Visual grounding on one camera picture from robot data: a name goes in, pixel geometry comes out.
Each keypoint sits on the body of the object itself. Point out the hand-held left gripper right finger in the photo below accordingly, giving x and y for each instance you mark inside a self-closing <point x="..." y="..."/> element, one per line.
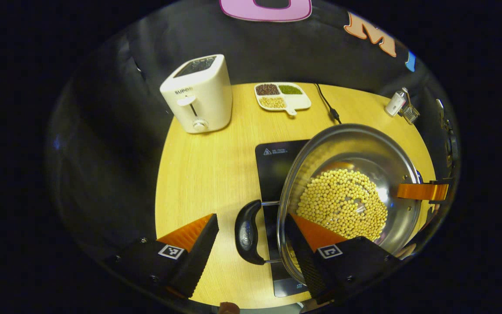
<point x="305" y="261"/>

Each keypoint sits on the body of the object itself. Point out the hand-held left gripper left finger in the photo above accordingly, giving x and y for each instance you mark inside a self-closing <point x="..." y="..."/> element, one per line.
<point x="198" y="257"/>

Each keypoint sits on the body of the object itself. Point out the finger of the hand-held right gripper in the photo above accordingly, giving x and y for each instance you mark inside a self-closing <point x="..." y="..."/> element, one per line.
<point x="421" y="192"/>

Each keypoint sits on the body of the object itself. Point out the steel pot with soybeans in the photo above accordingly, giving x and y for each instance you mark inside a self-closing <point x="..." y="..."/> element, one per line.
<point x="342" y="205"/>

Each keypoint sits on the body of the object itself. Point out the black induction cooktop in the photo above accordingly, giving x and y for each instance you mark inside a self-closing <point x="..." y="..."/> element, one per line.
<point x="273" y="170"/>

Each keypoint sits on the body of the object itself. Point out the clear utensil holder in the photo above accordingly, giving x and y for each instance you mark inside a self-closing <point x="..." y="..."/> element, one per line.
<point x="410" y="114"/>

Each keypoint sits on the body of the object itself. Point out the clear plastic bottle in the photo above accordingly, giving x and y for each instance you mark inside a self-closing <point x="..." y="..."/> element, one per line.
<point x="395" y="104"/>

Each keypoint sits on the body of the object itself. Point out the white toaster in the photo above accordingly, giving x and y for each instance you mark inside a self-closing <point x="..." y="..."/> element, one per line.
<point x="198" y="93"/>

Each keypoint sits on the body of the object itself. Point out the white divided dish of beans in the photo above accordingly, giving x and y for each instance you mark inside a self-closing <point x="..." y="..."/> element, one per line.
<point x="281" y="98"/>

